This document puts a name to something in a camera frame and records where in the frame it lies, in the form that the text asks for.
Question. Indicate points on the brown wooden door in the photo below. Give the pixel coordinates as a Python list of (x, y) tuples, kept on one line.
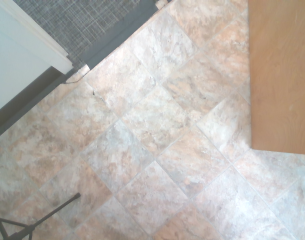
[(280, 75)]

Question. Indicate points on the grey woven floor mat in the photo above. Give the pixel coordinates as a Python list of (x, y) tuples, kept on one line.
[(80, 22)]

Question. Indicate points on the white panel board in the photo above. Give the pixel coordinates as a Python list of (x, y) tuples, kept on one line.
[(30, 37)]

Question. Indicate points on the black tripod stand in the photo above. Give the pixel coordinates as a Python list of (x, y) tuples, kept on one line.
[(22, 223)]

